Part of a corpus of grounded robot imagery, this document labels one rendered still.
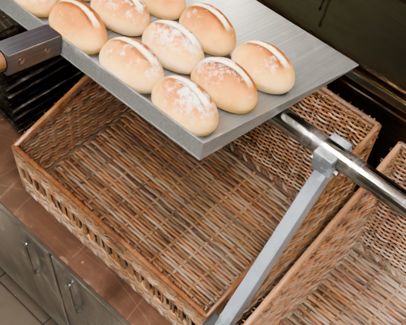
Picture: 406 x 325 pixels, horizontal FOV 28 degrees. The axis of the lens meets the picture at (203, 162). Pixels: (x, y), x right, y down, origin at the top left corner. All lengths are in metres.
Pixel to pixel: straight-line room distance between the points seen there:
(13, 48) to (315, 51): 0.45
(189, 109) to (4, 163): 0.90
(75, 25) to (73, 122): 0.66
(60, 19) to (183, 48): 0.17
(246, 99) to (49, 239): 0.76
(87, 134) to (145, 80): 0.78
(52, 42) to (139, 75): 0.13
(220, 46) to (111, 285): 0.65
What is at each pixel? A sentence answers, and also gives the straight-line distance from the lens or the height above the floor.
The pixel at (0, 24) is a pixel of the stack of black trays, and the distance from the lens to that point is 1.70.
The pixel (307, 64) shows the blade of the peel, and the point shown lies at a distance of 1.21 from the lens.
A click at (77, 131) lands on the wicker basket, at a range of 1.78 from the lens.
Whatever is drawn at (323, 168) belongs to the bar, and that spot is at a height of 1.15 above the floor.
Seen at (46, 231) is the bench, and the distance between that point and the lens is 1.72.
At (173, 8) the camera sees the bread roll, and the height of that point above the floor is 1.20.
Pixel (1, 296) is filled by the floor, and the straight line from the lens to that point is 2.33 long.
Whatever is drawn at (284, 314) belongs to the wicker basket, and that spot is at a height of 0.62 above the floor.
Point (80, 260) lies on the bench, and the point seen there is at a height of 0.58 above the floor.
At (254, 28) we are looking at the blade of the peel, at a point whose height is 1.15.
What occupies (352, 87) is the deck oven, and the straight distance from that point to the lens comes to 1.58.
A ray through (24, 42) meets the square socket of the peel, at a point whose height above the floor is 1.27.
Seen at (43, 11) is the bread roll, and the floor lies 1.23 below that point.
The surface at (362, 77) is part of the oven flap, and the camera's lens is 1.48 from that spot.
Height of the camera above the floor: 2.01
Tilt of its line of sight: 53 degrees down
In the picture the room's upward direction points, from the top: straight up
